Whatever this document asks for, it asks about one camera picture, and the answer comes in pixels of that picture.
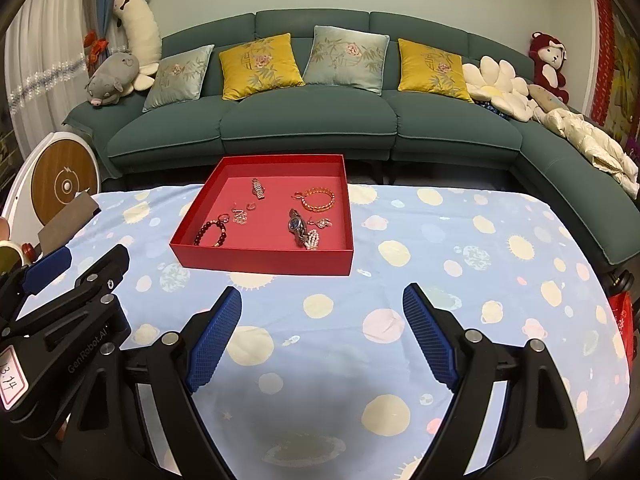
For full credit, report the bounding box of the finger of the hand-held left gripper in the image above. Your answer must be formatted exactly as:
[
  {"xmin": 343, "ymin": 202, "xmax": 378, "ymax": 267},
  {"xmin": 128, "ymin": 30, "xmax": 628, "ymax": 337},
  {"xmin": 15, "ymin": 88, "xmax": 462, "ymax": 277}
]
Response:
[
  {"xmin": 0, "ymin": 247, "xmax": 74, "ymax": 319},
  {"xmin": 0, "ymin": 244, "xmax": 132, "ymax": 349}
]

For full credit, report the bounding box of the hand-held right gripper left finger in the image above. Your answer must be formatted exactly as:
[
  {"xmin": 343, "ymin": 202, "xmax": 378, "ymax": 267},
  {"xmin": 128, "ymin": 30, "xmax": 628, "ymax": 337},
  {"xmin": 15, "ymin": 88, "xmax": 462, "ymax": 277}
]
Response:
[{"xmin": 65, "ymin": 286, "xmax": 243, "ymax": 480}]

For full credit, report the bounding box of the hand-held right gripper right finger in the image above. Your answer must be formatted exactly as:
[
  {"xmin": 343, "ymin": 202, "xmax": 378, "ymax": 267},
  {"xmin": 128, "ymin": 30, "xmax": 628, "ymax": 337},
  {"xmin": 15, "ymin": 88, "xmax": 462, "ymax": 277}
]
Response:
[{"xmin": 402, "ymin": 282, "xmax": 598, "ymax": 480}]

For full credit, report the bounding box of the dark wooden bead bracelet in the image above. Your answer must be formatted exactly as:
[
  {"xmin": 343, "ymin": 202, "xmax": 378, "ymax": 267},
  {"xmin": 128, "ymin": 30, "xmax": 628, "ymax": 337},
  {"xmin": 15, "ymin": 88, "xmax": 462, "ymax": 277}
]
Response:
[{"xmin": 193, "ymin": 217, "xmax": 232, "ymax": 248}]

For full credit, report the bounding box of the red tray box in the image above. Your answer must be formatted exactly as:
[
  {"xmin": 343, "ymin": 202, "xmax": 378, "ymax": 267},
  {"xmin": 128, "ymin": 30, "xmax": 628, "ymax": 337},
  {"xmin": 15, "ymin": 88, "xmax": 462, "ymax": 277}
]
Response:
[{"xmin": 168, "ymin": 154, "xmax": 355, "ymax": 277}]

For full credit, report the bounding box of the brown cardboard sheet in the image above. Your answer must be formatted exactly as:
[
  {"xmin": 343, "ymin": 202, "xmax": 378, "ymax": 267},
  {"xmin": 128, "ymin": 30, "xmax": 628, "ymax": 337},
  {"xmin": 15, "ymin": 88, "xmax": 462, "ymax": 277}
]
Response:
[{"xmin": 37, "ymin": 192, "xmax": 98, "ymax": 263}]

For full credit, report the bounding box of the light blue printed blanket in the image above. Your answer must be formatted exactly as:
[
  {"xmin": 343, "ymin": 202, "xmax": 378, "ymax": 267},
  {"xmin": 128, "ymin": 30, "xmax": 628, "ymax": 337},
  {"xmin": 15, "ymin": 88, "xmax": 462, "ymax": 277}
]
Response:
[{"xmin": 10, "ymin": 183, "xmax": 632, "ymax": 480}]

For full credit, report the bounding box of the round white wooden device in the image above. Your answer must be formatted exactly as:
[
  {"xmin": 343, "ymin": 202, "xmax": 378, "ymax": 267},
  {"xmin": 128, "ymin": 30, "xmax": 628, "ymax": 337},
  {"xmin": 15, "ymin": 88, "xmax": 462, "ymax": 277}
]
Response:
[{"xmin": 0, "ymin": 131, "xmax": 101, "ymax": 241}]

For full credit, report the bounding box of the dark wrist watch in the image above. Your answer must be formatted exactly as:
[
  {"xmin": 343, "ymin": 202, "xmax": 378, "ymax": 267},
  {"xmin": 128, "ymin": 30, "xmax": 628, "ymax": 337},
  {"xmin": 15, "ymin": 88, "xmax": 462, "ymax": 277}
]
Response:
[{"xmin": 286, "ymin": 208, "xmax": 311, "ymax": 248}]

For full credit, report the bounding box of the grey pig plush toy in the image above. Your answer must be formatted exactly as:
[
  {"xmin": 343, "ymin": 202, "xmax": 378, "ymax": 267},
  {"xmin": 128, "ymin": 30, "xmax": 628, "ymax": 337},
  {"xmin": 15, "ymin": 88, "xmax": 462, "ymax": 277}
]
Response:
[{"xmin": 84, "ymin": 51, "xmax": 141, "ymax": 108}]

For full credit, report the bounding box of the red bag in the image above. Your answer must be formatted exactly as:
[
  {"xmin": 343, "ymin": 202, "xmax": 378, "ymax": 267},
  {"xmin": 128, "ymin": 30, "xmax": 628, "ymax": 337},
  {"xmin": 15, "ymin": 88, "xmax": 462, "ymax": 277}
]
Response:
[{"xmin": 607, "ymin": 292, "xmax": 635, "ymax": 358}]

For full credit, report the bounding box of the light blue embroidered cushion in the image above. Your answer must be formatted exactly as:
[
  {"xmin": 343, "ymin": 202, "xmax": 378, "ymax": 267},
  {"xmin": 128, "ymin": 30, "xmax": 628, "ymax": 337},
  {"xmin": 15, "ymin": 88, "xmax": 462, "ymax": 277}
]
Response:
[
  {"xmin": 142, "ymin": 44, "xmax": 215, "ymax": 113},
  {"xmin": 302, "ymin": 25, "xmax": 391, "ymax": 97}
]

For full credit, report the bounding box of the red curtain tie ornament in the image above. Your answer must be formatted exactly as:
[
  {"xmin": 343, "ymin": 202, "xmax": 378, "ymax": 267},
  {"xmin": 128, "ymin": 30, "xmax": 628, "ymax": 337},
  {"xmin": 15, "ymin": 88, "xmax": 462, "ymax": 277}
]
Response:
[{"xmin": 82, "ymin": 30, "xmax": 108, "ymax": 71}]

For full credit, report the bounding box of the white sheer curtain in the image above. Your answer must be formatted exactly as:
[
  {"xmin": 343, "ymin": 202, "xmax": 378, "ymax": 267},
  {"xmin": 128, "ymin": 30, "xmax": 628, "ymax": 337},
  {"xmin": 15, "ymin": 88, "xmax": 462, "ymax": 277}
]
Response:
[{"xmin": 0, "ymin": 0, "xmax": 103, "ymax": 196}]

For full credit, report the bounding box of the green sofa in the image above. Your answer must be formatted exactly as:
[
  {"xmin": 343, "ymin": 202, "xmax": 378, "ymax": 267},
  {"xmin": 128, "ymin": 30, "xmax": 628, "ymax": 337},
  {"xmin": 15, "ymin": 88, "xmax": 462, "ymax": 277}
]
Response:
[{"xmin": 62, "ymin": 8, "xmax": 640, "ymax": 271}]

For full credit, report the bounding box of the long white plush toy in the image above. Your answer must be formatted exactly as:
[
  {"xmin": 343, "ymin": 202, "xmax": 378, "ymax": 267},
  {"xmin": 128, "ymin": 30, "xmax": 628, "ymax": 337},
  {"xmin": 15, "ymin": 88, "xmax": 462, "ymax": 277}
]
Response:
[{"xmin": 112, "ymin": 0, "xmax": 162, "ymax": 91}]

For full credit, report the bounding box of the yellow embroidered cushion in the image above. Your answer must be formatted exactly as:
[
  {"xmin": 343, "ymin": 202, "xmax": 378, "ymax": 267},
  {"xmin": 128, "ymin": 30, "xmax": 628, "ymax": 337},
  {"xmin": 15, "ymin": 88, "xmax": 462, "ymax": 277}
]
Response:
[
  {"xmin": 218, "ymin": 33, "xmax": 306, "ymax": 102},
  {"xmin": 397, "ymin": 38, "xmax": 473, "ymax": 103}
]

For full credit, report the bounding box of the white flower shaped cushion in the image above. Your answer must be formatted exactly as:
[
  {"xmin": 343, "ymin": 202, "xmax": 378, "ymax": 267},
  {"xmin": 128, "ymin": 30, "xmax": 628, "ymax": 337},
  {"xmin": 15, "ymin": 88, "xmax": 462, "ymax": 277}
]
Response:
[{"xmin": 461, "ymin": 56, "xmax": 533, "ymax": 123}]

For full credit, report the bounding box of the beige plush toy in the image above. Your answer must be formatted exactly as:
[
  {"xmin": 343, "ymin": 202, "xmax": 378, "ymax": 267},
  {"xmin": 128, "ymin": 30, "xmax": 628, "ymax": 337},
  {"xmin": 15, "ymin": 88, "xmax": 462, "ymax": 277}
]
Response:
[{"xmin": 527, "ymin": 84, "xmax": 566, "ymax": 113}]

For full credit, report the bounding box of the red monkey plush toy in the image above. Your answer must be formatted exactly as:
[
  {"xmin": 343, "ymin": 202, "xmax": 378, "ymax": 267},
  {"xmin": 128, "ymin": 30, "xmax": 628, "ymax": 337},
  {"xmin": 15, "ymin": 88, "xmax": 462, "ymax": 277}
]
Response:
[{"xmin": 529, "ymin": 31, "xmax": 571, "ymax": 104}]

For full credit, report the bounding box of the wall painting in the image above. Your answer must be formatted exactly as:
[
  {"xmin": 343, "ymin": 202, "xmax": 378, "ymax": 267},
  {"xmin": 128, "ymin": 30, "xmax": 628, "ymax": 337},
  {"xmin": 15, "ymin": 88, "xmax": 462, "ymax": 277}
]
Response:
[{"xmin": 607, "ymin": 0, "xmax": 640, "ymax": 141}]

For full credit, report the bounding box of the red patterned wall hanging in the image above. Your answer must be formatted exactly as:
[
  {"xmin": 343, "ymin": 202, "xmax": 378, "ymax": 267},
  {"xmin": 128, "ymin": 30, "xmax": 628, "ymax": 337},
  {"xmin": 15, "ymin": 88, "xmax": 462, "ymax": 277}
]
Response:
[{"xmin": 585, "ymin": 0, "xmax": 631, "ymax": 121}]

